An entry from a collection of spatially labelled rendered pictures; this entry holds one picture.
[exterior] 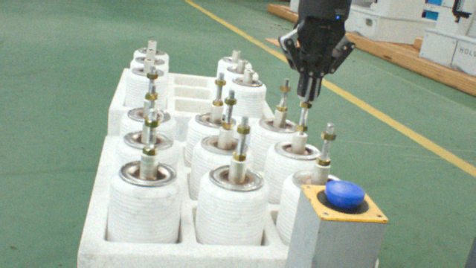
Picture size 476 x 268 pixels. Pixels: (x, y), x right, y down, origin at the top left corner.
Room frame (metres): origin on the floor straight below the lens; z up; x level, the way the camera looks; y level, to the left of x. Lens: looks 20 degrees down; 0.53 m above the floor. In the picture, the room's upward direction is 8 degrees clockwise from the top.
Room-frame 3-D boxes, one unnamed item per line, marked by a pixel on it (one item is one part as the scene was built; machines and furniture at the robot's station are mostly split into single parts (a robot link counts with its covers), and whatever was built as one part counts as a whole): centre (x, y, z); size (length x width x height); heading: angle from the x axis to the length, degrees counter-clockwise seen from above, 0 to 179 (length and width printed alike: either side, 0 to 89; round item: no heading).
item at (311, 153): (0.75, -0.10, 0.25); 0.08 x 0.08 x 0.01
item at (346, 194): (0.46, -0.12, 0.32); 0.04 x 0.04 x 0.02
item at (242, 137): (0.61, -0.01, 0.30); 0.01 x 0.01 x 0.08; 25
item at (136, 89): (1.12, 0.22, 0.16); 0.10 x 0.10 x 0.18
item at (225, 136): (0.73, 0.02, 0.26); 0.02 x 0.02 x 0.03
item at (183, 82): (1.26, 0.13, 0.09); 0.39 x 0.39 x 0.18; 10
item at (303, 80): (0.74, -0.08, 0.37); 0.03 x 0.01 x 0.05; 117
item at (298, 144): (0.75, -0.10, 0.26); 0.02 x 0.02 x 0.03
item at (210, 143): (0.73, 0.02, 0.25); 0.08 x 0.08 x 0.01
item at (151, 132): (0.59, 0.11, 0.30); 0.01 x 0.01 x 0.08; 84
